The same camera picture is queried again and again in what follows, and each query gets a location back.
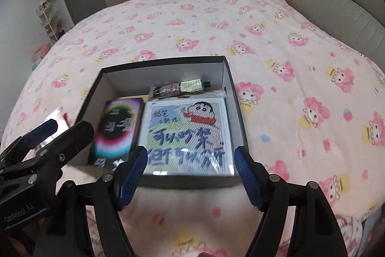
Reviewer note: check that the white shelf rack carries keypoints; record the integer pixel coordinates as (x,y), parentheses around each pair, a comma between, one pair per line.
(50,20)

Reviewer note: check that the dark snack packet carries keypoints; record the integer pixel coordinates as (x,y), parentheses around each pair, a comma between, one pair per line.
(162,92)

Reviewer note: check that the purple black card box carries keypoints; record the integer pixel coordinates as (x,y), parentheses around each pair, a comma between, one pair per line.
(116,133)

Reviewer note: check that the cartoon bead art picture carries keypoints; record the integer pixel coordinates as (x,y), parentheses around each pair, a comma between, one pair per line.
(187,137)

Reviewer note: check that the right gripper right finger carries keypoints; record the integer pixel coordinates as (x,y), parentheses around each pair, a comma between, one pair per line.
(252,176)

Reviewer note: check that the small tube in box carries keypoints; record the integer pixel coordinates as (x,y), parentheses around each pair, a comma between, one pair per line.
(194,85)

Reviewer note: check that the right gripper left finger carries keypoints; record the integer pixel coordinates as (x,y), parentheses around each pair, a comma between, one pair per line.
(128,175)

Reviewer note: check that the black storage box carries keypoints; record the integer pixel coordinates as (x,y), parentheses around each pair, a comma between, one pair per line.
(134,80)

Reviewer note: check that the pink plush pile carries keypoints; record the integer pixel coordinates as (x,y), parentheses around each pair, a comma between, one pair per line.
(40,53)

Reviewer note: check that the pink cartoon print blanket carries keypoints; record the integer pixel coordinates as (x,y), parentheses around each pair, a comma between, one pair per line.
(313,107)

